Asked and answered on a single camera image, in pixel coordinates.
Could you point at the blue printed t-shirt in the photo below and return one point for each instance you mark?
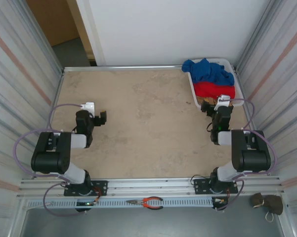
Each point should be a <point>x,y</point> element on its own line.
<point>207,71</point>

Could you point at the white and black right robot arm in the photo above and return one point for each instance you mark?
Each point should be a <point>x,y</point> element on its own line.
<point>252,158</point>

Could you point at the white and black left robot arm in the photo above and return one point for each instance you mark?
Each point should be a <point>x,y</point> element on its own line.
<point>49,160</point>

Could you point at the red t-shirt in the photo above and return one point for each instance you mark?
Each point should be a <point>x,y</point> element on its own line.
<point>212,90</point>

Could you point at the brown cloth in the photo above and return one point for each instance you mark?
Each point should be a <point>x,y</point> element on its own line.
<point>207,100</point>

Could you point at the white plastic mesh basket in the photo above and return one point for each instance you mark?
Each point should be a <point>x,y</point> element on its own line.
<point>238,93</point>

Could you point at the small circuit board green light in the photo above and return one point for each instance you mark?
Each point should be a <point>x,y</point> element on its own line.
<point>85,204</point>

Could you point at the small brown cloth pouch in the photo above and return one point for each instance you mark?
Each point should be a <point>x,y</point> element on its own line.
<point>256,200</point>

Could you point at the brown wooden door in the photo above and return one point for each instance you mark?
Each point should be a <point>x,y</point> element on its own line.
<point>52,19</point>

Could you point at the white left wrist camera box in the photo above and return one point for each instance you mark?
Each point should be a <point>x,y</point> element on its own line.
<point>87,106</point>

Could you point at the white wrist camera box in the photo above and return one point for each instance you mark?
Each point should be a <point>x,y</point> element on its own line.
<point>87,106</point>
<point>222,101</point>

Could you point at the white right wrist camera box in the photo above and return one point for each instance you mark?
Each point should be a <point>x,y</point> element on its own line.
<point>222,101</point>

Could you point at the aluminium table edge rail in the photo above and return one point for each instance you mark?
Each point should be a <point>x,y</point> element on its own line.
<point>126,67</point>

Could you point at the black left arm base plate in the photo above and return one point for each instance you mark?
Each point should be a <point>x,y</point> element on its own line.
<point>101,187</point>

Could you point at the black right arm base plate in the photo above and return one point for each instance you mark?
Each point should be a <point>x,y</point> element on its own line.
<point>200,186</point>

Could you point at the aluminium mounting rail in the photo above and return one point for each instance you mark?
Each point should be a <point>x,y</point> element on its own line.
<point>150,185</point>

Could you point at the white door frame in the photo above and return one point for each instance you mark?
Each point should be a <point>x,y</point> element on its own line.
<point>89,29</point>

